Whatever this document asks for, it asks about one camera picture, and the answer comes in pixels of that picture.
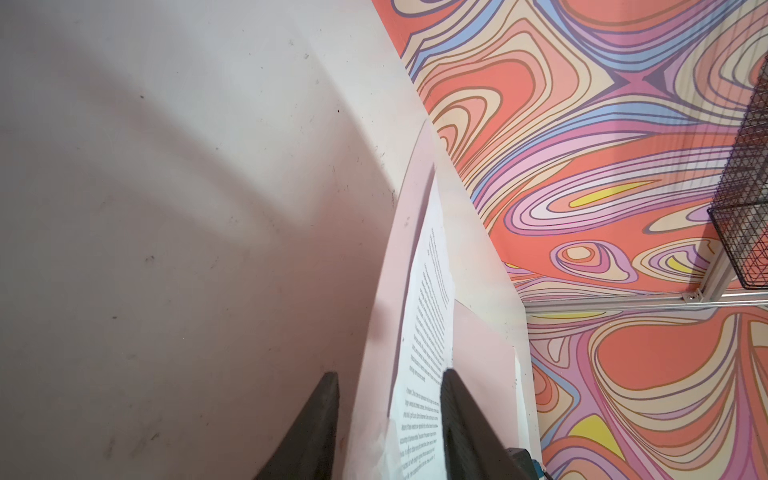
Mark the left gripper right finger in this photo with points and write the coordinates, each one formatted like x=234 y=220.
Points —
x=471 y=448

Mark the printed paper sheet bottom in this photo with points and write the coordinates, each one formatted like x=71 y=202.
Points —
x=522 y=417

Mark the black wire basket back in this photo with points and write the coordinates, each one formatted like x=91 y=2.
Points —
x=739 y=208

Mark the printed paper sheet top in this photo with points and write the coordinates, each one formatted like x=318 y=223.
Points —
x=416 y=450

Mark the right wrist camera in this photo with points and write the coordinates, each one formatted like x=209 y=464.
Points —
x=525 y=462

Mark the printed paper sheet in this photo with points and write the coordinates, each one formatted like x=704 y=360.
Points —
x=522 y=417
x=416 y=450

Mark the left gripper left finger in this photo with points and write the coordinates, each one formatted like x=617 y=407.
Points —
x=307 y=451

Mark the pink folder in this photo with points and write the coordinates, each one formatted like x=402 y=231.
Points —
x=490 y=319

